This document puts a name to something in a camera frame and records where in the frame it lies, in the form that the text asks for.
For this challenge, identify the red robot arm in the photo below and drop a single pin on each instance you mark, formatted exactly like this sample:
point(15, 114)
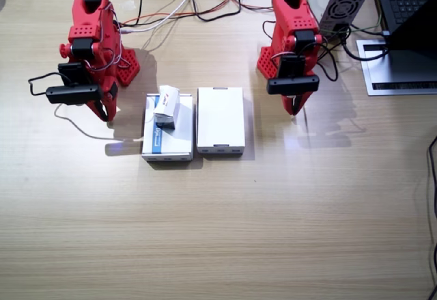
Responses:
point(87, 20)
point(290, 16)

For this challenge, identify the plain white box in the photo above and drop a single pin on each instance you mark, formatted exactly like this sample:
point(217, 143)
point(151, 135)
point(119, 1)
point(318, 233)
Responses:
point(220, 119)

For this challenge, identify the black laptop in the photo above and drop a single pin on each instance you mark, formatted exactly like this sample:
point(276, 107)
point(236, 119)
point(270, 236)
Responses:
point(409, 2)

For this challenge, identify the white box with blue stripe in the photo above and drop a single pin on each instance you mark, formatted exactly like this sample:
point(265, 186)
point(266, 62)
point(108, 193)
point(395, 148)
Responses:
point(177, 139)

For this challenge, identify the black webcam on gripper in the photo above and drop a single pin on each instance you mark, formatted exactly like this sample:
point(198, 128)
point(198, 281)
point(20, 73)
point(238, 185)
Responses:
point(73, 94)
point(293, 84)

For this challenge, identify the silver metal plate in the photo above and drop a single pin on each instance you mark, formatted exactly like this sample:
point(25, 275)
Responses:
point(392, 74)

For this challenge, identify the small white black packet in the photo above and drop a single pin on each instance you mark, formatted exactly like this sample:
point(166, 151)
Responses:
point(166, 107)

